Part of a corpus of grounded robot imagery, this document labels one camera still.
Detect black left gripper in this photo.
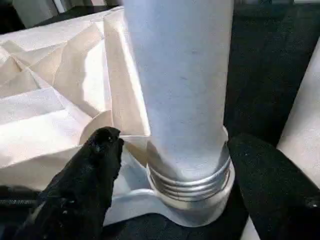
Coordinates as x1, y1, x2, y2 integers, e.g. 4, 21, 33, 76
0, 184, 45, 208

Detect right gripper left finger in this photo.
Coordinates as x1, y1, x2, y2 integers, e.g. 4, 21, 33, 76
14, 126, 125, 240

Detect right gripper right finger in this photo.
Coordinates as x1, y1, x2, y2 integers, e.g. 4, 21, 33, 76
227, 133, 320, 240

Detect white plastic table top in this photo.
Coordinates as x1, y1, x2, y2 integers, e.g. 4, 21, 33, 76
0, 6, 236, 228

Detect black work mat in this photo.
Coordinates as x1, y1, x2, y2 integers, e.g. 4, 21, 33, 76
0, 0, 320, 240

